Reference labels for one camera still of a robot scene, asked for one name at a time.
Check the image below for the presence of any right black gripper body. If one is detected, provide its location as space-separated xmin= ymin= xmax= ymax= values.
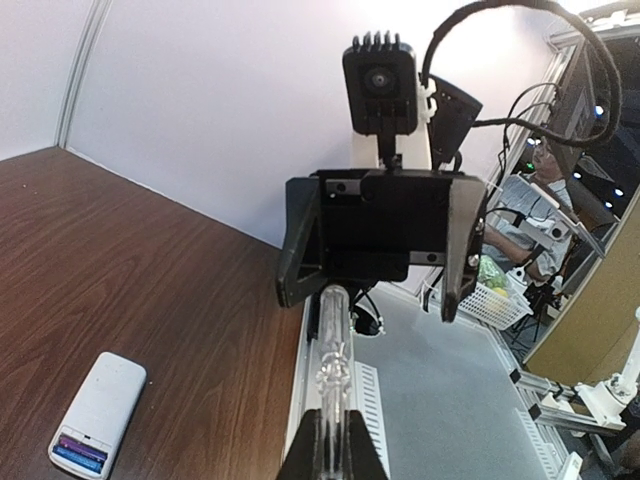
xmin=311 ymin=169 xmax=474 ymax=283

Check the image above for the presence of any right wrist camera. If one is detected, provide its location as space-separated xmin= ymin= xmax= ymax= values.
xmin=342 ymin=31 xmax=418 ymax=136

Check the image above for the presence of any blue battery in remote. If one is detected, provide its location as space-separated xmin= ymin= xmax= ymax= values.
xmin=53 ymin=435 xmax=108 ymax=473

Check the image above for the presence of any clear handle screwdriver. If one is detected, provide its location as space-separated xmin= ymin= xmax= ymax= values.
xmin=316 ymin=285 xmax=352 ymax=479

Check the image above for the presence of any white remote control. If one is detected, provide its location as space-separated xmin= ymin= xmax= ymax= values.
xmin=47 ymin=352 xmax=147 ymax=479

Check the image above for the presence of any right aluminium corner post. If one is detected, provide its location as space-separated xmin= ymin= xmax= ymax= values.
xmin=55 ymin=0 xmax=113 ymax=149

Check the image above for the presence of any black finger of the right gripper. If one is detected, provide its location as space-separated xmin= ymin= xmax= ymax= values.
xmin=277 ymin=176 xmax=325 ymax=307
xmin=441 ymin=177 xmax=486 ymax=323

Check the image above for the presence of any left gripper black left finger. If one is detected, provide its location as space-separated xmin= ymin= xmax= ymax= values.
xmin=280 ymin=409 xmax=324 ymax=480

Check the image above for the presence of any right black braided cable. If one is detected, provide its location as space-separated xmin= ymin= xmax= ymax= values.
xmin=419 ymin=0 xmax=624 ymax=149

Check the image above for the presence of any seated person grey shirt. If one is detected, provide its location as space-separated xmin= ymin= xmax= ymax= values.
xmin=482 ymin=138 xmax=573 ymax=284

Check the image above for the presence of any white basket with fruit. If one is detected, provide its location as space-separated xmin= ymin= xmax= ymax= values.
xmin=459 ymin=255 xmax=533 ymax=330

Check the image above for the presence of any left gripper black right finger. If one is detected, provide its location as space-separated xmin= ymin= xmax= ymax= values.
xmin=346 ymin=410 xmax=388 ymax=480

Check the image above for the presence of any front aluminium rail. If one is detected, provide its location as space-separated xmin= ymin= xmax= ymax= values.
xmin=278 ymin=285 xmax=387 ymax=479

